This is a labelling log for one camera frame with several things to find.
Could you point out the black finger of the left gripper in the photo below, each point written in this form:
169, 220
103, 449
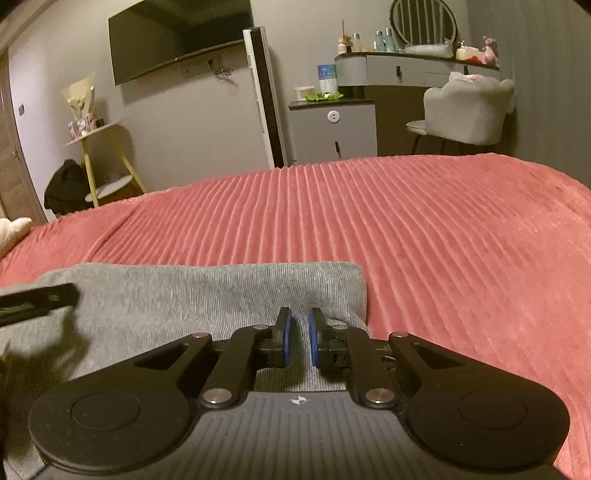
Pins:
33, 303

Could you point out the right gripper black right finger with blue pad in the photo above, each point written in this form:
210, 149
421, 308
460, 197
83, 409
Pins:
351, 351

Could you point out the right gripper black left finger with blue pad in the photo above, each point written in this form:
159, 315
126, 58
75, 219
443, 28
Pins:
247, 351

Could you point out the grey knit pants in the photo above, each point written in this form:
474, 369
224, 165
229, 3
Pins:
126, 310

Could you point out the cream pillow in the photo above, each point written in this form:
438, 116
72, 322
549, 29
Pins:
12, 232

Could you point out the wooden door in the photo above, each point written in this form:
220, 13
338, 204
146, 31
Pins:
18, 196

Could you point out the black bag on floor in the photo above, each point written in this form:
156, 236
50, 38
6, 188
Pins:
67, 190

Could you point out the yellow legged side table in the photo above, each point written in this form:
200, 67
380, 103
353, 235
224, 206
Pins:
108, 169

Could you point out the red ribbed bed blanket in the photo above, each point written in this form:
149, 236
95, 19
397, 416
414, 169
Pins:
487, 254

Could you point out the grey bedside cabinet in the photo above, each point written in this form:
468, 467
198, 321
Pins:
333, 130

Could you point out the wrapped flower bouquet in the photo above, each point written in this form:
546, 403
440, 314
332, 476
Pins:
80, 99

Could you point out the white upholstered chair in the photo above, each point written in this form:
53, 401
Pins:
468, 110

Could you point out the grey vanity desk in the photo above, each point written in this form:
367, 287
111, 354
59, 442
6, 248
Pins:
397, 84

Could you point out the blue white tissue box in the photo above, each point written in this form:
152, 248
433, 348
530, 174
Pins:
328, 79

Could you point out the white tower fan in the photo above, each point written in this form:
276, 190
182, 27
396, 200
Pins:
258, 55

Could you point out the pink plush toy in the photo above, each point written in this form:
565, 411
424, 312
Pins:
490, 55

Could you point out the round vanity mirror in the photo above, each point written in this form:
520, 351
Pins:
423, 22

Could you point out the black wall television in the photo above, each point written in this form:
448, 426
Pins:
152, 34

